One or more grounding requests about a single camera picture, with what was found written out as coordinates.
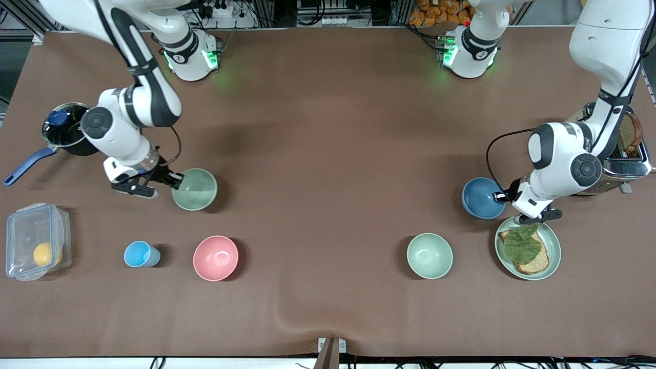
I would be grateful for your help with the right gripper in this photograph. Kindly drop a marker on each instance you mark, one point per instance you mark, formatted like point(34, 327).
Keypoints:
point(161, 173)

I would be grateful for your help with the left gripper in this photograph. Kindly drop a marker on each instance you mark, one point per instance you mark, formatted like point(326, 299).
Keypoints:
point(510, 193)

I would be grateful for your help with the blue bowl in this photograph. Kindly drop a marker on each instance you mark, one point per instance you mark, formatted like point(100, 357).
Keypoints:
point(479, 197)

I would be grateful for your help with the pale green bowl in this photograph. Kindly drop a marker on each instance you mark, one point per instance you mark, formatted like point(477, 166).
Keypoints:
point(429, 256)
point(197, 190)

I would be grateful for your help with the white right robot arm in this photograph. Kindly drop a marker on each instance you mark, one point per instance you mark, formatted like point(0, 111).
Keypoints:
point(154, 97)

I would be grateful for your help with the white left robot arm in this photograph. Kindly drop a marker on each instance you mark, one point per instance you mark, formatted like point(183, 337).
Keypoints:
point(558, 148)

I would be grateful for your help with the pink bowl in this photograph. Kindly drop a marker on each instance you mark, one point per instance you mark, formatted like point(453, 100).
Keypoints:
point(216, 258)

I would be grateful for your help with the green lettuce leaf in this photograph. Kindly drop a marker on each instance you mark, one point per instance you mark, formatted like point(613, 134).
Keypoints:
point(523, 243)

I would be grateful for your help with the pale green plate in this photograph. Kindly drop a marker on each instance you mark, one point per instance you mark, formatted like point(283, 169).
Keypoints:
point(553, 246)

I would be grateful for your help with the brown bread slice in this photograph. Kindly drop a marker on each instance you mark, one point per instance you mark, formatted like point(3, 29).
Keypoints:
point(535, 264)

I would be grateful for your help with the light blue cup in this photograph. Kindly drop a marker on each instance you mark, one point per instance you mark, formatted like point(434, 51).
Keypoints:
point(137, 254)

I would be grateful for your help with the glass lid blue knob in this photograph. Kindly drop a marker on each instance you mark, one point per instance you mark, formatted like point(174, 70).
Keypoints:
point(57, 118)

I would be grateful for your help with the beige metal toaster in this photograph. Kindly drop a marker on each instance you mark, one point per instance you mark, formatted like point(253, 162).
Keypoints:
point(635, 166)

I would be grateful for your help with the toast slice in toaster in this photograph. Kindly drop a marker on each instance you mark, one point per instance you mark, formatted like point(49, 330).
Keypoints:
point(629, 130)

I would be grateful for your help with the yellow lemon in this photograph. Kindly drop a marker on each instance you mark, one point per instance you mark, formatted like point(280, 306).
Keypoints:
point(45, 254)

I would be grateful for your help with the clear plastic lidded container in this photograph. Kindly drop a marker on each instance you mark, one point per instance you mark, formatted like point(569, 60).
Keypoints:
point(23, 230)

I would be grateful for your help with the orange snack bags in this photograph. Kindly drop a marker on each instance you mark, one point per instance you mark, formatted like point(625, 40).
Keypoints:
point(435, 13)

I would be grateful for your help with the metal bracket at table edge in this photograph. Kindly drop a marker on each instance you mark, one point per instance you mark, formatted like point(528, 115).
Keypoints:
point(330, 353)

